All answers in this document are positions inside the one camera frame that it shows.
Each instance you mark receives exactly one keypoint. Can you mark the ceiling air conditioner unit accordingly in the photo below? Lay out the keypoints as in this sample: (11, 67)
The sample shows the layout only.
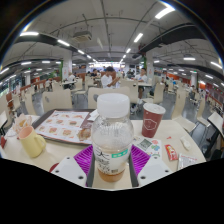
(82, 36)

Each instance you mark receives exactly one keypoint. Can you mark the red sauce packet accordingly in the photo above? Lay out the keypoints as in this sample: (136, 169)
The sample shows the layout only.
(171, 152)

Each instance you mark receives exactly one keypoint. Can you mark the clear plastic packet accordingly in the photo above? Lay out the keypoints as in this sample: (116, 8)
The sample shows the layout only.
(186, 161)

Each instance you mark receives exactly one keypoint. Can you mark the small red white packet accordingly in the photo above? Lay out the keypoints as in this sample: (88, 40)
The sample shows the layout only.
(2, 142)

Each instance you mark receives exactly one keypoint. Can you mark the colourful printed flyer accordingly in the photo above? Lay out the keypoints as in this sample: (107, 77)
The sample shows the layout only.
(148, 145)

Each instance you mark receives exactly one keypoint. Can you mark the group of ceiling lights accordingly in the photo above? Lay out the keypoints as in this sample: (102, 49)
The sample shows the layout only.
(165, 12)

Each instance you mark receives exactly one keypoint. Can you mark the group of beige chairs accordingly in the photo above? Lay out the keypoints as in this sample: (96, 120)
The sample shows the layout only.
(158, 91)

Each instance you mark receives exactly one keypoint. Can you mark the red paper cup with lid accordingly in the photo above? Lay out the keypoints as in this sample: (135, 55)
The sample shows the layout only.
(152, 121)

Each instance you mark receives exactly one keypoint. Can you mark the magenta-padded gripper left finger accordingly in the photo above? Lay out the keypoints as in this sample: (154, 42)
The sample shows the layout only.
(66, 168)

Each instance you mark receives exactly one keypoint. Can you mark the dark brown food tray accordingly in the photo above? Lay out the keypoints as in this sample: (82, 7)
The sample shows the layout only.
(86, 124)

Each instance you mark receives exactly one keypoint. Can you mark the yellow mug pink inside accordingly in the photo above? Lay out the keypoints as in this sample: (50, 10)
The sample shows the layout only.
(30, 143)

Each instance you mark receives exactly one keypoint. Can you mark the clear tea bottle white cap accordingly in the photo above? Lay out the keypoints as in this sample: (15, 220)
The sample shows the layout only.
(112, 133)

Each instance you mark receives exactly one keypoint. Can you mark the white orange food wrapper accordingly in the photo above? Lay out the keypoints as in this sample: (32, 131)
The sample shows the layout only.
(21, 122)

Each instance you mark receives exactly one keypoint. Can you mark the person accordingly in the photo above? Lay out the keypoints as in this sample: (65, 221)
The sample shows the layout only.
(71, 78)
(107, 80)
(142, 77)

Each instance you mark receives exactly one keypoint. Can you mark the white neighbouring table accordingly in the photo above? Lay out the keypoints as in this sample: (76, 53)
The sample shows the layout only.
(215, 119)

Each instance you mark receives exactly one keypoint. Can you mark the white paper napkin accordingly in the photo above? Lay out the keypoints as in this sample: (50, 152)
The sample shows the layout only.
(93, 115)

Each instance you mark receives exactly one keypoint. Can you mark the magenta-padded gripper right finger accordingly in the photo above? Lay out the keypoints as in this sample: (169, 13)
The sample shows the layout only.
(155, 168)

